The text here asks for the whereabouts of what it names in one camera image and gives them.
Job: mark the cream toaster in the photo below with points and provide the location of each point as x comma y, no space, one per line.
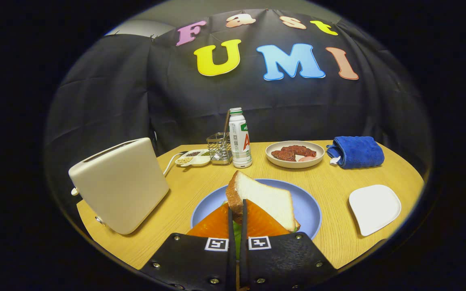
123,186

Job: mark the green lettuce leaf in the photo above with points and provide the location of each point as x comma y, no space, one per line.
237,238

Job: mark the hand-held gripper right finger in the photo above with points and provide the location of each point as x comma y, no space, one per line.
244,262

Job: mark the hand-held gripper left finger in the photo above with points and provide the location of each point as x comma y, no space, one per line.
231,262

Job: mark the black backdrop cloth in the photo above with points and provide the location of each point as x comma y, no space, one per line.
136,101

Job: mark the blue round plate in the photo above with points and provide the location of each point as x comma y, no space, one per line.
212,202

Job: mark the blue folded towel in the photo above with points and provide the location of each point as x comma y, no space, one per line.
358,151

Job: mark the red meat piece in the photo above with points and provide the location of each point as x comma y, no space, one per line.
303,150
283,154

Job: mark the white bottle with green cap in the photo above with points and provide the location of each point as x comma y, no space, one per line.
239,149

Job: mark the pink ham slice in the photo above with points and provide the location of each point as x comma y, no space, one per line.
308,159

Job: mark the white divided condiment dish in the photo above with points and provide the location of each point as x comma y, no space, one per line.
200,161

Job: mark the toasted bread slice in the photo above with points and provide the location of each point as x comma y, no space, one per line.
269,198

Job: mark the beige round plate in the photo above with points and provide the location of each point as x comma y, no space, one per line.
289,164

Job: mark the white square plate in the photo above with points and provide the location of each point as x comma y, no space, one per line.
374,208

